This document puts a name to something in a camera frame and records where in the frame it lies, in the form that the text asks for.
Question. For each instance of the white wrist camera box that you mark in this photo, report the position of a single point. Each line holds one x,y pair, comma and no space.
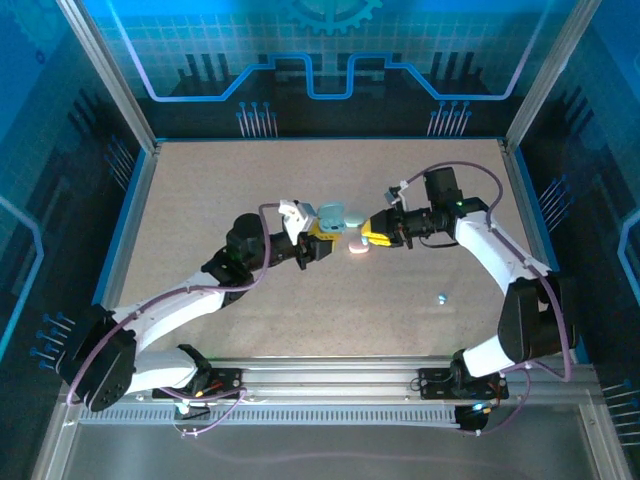
295,215
395,194

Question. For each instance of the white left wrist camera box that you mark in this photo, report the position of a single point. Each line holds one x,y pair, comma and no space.
295,215

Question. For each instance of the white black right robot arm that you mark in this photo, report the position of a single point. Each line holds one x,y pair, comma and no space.
490,250

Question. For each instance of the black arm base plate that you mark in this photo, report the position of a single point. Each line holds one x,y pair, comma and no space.
432,382
230,380

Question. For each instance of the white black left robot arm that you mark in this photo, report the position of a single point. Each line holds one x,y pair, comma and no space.
170,310

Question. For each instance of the aluminium frame post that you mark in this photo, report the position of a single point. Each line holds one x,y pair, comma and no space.
111,75
550,75

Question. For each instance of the aluminium side rail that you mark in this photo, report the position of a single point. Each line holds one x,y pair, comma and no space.
139,200
531,225

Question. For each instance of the grey metal bench plate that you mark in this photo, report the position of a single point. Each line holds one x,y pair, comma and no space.
325,455

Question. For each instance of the long aluminium base rail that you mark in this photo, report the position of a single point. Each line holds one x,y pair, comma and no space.
325,375

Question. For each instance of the blue earbud charging case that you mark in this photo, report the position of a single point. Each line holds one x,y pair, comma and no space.
331,210

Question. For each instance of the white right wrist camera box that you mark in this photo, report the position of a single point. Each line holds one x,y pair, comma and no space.
395,194

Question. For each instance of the black connector box with light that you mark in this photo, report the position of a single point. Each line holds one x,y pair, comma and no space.
470,417

